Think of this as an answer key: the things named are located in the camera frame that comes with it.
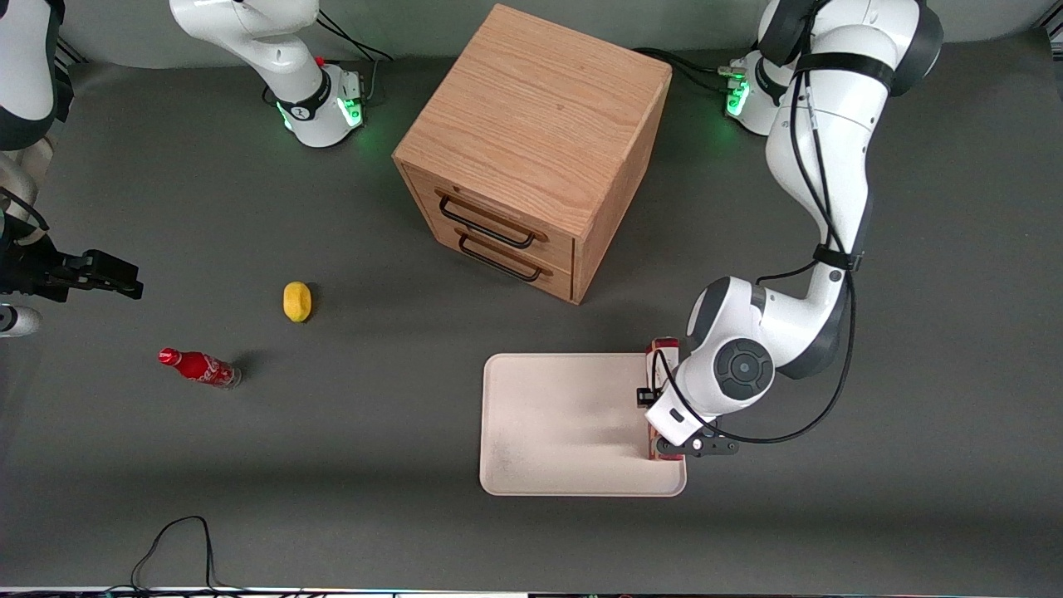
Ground wooden two-drawer cabinet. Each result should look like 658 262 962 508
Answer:
392 3 674 306

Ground red cookie box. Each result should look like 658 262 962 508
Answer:
644 336 683 463

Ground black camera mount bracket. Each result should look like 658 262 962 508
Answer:
655 434 741 458

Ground black right arm base cables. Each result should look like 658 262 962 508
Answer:
316 8 394 105

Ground black left arm wrist cable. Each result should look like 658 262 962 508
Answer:
651 46 858 446

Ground red cola bottle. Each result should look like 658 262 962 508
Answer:
158 347 242 390

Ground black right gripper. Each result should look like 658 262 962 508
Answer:
0 218 145 302

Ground black wire drawer handle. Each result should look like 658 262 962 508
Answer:
456 228 554 283
437 189 550 250

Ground black left arm base cables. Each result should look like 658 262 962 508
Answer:
634 46 748 94

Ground wooden drawer front, smaller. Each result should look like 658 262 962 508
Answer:
430 218 575 302

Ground white rectangular tray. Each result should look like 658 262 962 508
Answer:
479 353 688 498

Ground black looped table cable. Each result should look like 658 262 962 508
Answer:
106 515 250 596

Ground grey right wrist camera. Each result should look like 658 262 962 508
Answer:
0 305 42 338

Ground wooden drawer front, larger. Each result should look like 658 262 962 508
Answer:
402 164 576 268

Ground black arm base cables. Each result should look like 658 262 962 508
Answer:
634 46 748 94
316 8 394 105

